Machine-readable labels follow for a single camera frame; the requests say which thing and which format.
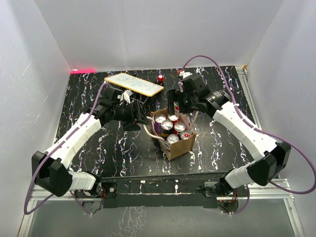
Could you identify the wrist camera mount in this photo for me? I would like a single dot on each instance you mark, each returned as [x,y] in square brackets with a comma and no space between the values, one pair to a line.
[183,74]
[125,96]

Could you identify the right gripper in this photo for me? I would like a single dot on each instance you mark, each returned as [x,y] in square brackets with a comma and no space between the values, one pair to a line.
[181,93]

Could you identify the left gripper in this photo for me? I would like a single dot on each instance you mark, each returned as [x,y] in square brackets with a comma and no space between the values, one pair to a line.
[138,117]

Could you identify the blue energy drink can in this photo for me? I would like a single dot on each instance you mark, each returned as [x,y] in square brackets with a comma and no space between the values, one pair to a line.
[185,135]

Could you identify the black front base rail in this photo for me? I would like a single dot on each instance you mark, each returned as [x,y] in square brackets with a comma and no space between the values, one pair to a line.
[160,190]

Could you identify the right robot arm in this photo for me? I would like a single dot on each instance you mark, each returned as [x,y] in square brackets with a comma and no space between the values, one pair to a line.
[269,156]

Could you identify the white tablet with stand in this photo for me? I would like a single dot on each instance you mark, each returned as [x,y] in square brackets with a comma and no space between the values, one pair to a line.
[139,88]

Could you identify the purple drink can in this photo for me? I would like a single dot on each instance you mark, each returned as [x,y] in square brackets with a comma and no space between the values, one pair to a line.
[159,119]

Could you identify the black drink can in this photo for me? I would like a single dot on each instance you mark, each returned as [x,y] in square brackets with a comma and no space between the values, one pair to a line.
[166,128]

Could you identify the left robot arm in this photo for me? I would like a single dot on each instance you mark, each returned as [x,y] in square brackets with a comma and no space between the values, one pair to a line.
[50,168]

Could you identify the red Coke can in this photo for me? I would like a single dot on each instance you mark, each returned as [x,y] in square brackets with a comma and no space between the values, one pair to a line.
[173,118]
[179,127]

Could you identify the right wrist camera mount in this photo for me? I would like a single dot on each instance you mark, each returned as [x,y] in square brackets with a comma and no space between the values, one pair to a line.
[183,74]

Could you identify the silver top can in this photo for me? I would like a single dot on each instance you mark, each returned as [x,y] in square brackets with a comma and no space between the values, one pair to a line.
[172,138]

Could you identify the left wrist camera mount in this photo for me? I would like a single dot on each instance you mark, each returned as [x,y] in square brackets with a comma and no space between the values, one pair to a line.
[125,96]

